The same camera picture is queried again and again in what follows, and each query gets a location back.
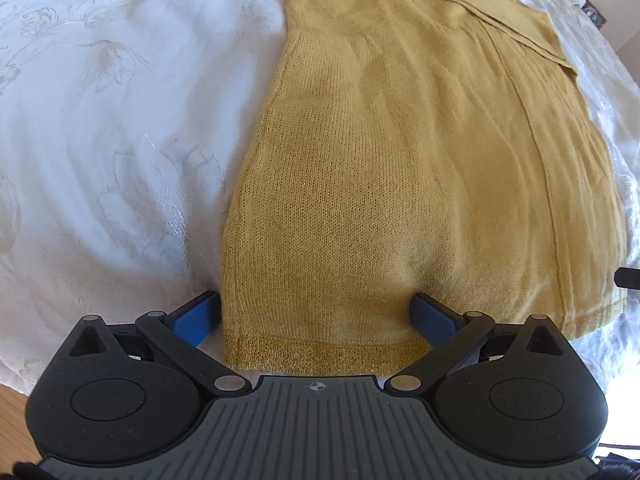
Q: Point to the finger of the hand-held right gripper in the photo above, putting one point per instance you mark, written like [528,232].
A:
[627,277]

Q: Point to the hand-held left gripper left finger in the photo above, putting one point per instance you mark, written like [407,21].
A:
[196,318]

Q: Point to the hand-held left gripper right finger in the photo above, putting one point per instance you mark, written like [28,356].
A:
[431,318]

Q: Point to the mustard yellow knit sweater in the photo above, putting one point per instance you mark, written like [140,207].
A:
[400,170]

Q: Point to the white embroidered bedspread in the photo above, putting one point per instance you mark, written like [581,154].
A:
[110,135]

